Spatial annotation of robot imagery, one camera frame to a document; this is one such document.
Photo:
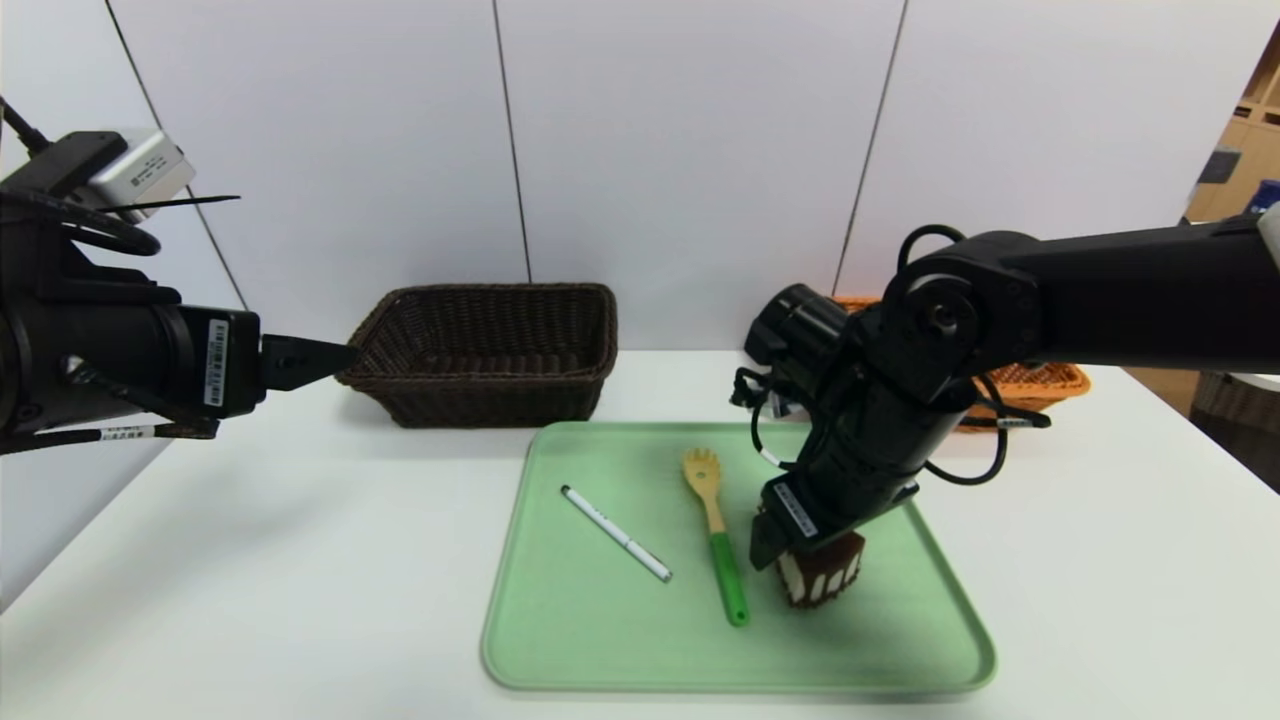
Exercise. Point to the wooden shelf cabinet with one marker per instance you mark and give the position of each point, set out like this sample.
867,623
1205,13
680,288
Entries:
1250,150

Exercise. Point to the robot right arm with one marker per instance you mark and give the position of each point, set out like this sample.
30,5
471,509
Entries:
1150,290

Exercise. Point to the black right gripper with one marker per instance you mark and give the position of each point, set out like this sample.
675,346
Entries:
800,515

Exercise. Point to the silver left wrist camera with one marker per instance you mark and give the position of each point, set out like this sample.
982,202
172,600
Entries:
140,175

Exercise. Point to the chocolate blueberry cake slice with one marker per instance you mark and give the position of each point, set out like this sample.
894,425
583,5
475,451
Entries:
820,582

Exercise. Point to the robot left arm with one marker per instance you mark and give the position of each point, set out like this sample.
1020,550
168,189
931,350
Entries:
60,340

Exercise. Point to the dark blue container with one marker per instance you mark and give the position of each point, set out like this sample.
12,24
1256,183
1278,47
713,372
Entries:
1266,195

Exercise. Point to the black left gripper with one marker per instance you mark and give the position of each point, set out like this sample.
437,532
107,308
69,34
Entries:
228,361

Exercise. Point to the white pen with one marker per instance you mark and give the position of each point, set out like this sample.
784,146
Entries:
615,532

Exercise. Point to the grey woven storage basket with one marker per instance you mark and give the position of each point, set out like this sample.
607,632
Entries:
1235,405

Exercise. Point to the orange wicker basket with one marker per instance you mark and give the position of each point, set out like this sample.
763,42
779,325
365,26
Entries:
1040,380

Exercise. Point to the dark brown wicker basket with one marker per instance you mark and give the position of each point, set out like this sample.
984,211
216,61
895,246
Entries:
480,400

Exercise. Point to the light green plastic tray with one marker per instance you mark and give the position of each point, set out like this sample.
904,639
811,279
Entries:
600,630

